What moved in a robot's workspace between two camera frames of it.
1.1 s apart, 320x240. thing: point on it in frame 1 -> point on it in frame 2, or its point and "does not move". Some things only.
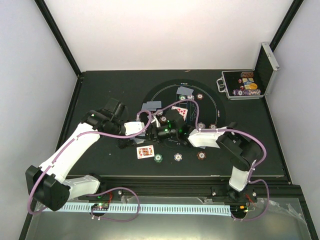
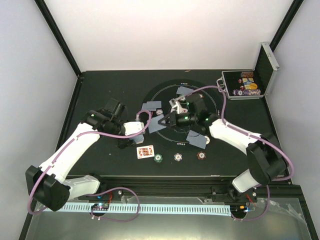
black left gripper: (125, 142) does not move
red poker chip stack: (201, 155) does not move
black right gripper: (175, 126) -> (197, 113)
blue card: (154, 104) does not move
